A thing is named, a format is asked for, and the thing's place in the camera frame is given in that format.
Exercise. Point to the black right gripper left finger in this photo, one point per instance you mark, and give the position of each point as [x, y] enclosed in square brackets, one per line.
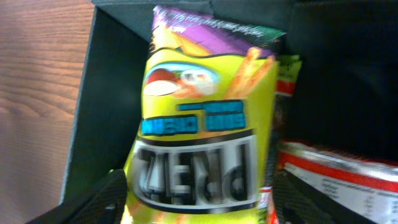
[103, 203]

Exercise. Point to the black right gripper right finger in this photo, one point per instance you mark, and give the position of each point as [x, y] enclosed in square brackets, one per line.
[299, 202]

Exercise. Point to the red chips can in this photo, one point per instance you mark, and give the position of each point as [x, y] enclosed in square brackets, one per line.
[376, 198]

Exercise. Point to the green Pretz snack box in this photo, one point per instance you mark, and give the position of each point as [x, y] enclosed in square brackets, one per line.
[200, 152]

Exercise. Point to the black box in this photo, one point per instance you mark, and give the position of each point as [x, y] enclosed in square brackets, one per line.
[346, 94]

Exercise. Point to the green Haribo gummy bag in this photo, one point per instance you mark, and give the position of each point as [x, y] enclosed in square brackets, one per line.
[289, 68]

